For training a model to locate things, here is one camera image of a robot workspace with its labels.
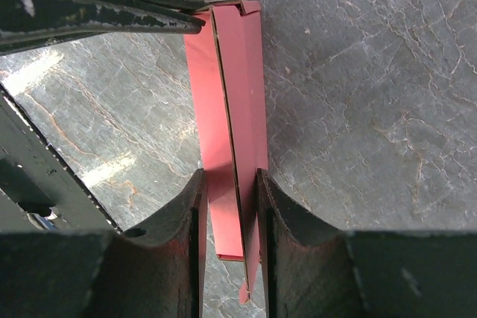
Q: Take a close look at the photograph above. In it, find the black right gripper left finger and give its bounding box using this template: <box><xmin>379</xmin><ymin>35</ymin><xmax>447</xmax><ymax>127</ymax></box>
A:
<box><xmin>1</xmin><ymin>169</ymin><xmax>207</xmax><ymax>317</ymax></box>

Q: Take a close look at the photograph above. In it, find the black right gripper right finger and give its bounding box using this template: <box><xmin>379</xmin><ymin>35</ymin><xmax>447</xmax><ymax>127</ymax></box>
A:
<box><xmin>256</xmin><ymin>169</ymin><xmax>476</xmax><ymax>317</ymax></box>

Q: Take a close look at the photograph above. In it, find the pink paper box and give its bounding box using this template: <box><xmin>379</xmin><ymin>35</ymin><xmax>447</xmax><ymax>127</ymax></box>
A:
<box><xmin>184</xmin><ymin>0</ymin><xmax>268</xmax><ymax>304</ymax></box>

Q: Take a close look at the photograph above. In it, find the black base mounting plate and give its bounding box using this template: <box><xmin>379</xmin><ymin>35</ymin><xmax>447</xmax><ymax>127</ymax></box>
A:
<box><xmin>1</xmin><ymin>86</ymin><xmax>121</xmax><ymax>232</ymax></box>

